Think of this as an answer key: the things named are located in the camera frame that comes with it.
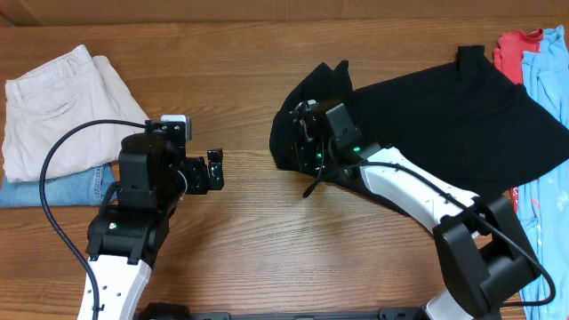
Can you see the light blue t-shirt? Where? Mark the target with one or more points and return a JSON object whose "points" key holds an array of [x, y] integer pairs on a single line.
{"points": [[543, 203]]}

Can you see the blue folded jeans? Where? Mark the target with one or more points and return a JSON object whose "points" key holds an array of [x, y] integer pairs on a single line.
{"points": [[86, 188]]}

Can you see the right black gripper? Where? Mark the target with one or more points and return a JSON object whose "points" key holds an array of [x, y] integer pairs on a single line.
{"points": [[303, 163]]}

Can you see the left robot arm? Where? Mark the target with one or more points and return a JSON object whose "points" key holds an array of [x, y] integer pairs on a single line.
{"points": [[126, 235]]}

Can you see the red t-shirt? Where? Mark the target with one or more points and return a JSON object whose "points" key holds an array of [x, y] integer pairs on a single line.
{"points": [[507, 58]]}

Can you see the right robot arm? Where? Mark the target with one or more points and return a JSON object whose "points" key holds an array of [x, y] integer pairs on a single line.
{"points": [[483, 252]]}

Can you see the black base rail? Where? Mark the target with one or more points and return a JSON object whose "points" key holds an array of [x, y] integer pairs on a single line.
{"points": [[166, 311]]}

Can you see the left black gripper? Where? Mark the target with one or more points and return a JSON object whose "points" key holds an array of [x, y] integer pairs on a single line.
{"points": [[200, 182]]}

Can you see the black t-shirt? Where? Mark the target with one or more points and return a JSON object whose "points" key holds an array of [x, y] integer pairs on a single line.
{"points": [[450, 120]]}

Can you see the beige folded trousers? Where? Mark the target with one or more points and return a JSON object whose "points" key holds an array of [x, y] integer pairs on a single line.
{"points": [[49, 101]]}

